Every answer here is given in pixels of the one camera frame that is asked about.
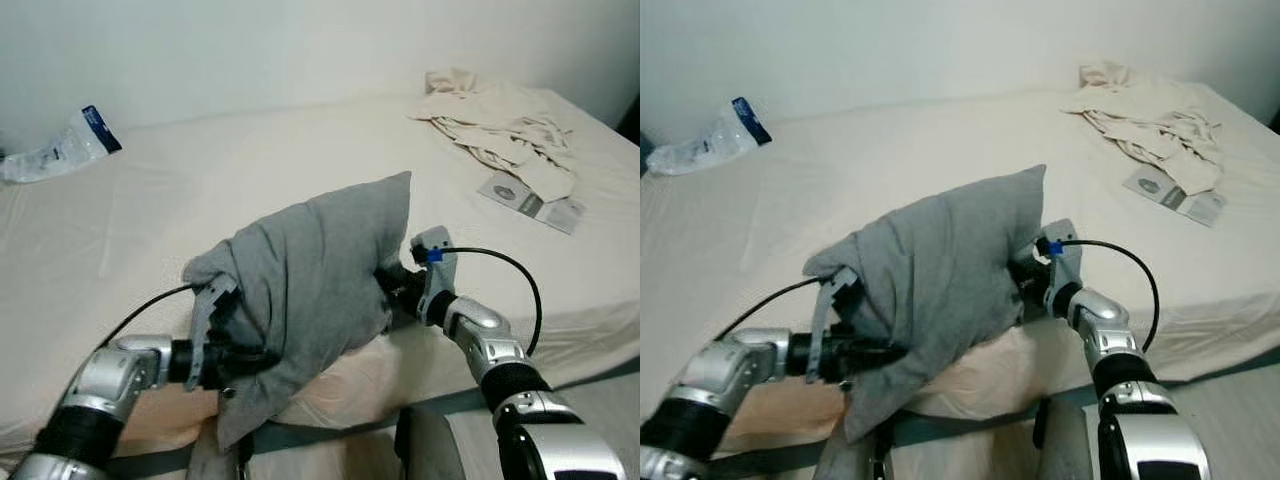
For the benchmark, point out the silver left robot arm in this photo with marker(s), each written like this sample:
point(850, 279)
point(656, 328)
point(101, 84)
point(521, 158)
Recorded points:
point(105, 385)
point(725, 375)

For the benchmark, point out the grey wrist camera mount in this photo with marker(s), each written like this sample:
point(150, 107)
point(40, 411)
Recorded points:
point(440, 280)
point(1066, 265)
point(826, 305)
point(205, 310)

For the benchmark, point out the robot leg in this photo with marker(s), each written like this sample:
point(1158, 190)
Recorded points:
point(215, 455)
point(440, 450)
point(855, 450)
point(1065, 445)

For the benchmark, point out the robot right leg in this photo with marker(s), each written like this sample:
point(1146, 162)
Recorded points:
point(440, 450)
point(1065, 445)

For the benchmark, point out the robot left leg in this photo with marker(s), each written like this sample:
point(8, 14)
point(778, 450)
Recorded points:
point(215, 455)
point(855, 450)

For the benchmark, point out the grey pillow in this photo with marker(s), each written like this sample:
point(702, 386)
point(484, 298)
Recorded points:
point(310, 260)
point(940, 265)

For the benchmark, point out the cream bed mattress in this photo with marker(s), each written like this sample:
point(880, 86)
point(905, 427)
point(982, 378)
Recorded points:
point(900, 140)
point(250, 150)

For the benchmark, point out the grey printed booklet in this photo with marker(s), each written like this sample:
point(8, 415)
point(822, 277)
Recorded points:
point(545, 210)
point(1190, 203)

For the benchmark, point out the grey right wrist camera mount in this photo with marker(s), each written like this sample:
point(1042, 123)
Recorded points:
point(1066, 265)
point(440, 280)

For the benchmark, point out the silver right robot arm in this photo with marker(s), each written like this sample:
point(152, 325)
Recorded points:
point(505, 365)
point(1120, 350)

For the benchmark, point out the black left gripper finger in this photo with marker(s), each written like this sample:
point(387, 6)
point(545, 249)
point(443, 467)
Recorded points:
point(260, 356)
point(885, 353)

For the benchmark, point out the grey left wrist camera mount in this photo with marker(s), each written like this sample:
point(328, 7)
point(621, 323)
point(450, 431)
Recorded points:
point(826, 305)
point(205, 310)

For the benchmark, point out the clear bag with blue label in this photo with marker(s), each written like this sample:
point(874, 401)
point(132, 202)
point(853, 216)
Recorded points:
point(710, 145)
point(60, 152)

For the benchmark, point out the crumpled beige garment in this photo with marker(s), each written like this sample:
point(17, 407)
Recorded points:
point(500, 125)
point(1150, 118)

